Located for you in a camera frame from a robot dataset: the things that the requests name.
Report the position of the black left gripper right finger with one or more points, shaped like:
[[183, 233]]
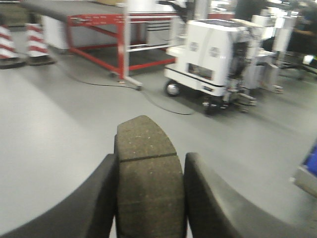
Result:
[[216, 210]]

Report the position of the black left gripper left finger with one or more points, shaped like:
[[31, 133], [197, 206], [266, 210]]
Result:
[[86, 213]]

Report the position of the brake pad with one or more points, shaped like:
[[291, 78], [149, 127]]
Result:
[[150, 195]]

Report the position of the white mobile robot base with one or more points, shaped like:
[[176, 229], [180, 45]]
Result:
[[223, 60]]

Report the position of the red white traffic cone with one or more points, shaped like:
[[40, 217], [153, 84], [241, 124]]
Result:
[[37, 49]]

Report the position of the red frame workbench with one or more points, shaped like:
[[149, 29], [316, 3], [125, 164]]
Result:
[[108, 34]]

